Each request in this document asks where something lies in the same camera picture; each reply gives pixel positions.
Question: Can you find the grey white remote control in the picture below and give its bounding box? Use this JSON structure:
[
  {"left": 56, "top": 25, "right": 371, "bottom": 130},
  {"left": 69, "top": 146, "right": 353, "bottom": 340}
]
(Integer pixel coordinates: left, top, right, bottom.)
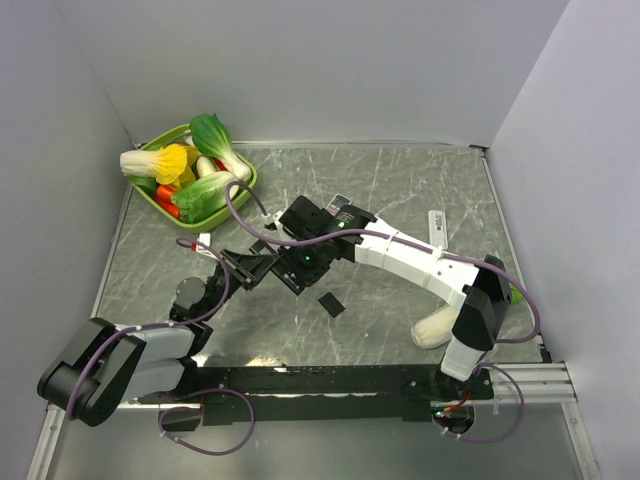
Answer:
[{"left": 326, "top": 194, "right": 352, "bottom": 215}]

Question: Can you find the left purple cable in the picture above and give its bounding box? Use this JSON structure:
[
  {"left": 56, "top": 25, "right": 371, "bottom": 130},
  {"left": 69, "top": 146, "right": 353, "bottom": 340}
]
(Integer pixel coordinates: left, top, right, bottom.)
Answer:
[{"left": 64, "top": 237, "right": 256, "bottom": 456}]

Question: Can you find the green bok choy toy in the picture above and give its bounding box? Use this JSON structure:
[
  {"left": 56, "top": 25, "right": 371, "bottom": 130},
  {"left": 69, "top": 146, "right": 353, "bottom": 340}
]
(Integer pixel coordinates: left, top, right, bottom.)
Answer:
[{"left": 190, "top": 114, "right": 252, "bottom": 180}]

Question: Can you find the green plastic basket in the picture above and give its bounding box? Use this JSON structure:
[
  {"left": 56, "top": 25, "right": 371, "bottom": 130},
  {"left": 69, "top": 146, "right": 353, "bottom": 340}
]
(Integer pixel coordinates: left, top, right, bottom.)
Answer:
[{"left": 128, "top": 124, "right": 258, "bottom": 234}]

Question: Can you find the white napa cabbage toy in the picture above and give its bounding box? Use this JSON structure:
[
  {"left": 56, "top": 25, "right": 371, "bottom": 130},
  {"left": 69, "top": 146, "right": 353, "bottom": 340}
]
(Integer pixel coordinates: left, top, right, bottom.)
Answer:
[{"left": 410, "top": 287, "right": 526, "bottom": 350}]

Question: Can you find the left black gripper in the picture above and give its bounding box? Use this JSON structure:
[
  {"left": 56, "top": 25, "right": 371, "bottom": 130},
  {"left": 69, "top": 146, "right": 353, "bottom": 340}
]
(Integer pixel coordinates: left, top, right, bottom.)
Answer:
[{"left": 200, "top": 247, "right": 280, "bottom": 321}]

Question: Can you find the green lettuce cabbage toy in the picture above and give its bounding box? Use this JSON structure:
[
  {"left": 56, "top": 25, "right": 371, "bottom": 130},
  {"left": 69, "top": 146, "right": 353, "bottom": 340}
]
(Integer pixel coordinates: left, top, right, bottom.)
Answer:
[{"left": 171, "top": 171, "right": 236, "bottom": 224}]

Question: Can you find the black base bar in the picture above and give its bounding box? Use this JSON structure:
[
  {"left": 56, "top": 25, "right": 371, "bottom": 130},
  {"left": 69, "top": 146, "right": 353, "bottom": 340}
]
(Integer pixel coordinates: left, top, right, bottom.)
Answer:
[{"left": 139, "top": 364, "right": 494, "bottom": 426}]

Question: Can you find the black slim remote control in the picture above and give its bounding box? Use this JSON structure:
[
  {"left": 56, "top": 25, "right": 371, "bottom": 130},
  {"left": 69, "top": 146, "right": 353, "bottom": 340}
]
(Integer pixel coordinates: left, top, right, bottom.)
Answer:
[{"left": 248, "top": 239, "right": 306, "bottom": 296}]

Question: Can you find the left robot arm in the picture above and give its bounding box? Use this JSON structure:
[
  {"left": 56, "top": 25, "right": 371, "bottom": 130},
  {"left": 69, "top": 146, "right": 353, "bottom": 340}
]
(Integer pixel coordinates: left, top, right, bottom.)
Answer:
[{"left": 37, "top": 250, "right": 278, "bottom": 426}]

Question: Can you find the black remote battery cover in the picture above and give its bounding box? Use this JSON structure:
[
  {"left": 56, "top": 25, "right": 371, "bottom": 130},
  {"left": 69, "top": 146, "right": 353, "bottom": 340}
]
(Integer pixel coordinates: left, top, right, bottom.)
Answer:
[{"left": 318, "top": 292, "right": 345, "bottom": 318}]

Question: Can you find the aluminium rail frame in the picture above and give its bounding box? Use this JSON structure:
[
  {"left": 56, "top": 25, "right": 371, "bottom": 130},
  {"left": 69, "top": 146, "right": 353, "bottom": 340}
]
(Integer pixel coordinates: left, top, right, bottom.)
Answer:
[{"left": 47, "top": 363, "right": 579, "bottom": 411}]

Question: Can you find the white radish toy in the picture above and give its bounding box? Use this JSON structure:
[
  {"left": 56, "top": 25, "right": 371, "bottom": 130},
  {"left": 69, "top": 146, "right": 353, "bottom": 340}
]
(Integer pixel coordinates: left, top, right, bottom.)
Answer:
[{"left": 196, "top": 156, "right": 218, "bottom": 178}]

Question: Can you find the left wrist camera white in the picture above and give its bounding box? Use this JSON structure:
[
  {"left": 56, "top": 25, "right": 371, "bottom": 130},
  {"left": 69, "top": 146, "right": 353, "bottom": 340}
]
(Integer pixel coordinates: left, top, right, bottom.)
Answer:
[{"left": 191, "top": 233, "right": 213, "bottom": 258}]

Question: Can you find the yellow napa cabbage toy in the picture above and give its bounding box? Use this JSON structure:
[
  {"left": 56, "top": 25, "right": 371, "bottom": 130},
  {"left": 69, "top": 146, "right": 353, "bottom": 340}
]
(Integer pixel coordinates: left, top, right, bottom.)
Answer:
[{"left": 119, "top": 144, "right": 198, "bottom": 185}]

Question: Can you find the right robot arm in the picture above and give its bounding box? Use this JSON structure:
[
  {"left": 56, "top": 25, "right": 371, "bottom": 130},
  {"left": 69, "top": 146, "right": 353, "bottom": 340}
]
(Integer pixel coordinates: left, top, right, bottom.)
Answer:
[{"left": 273, "top": 196, "right": 512, "bottom": 399}]

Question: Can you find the orange carrot toy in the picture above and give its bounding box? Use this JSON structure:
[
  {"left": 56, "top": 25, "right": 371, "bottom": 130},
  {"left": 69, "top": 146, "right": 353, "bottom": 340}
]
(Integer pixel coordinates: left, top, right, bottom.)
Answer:
[{"left": 153, "top": 185, "right": 180, "bottom": 220}]

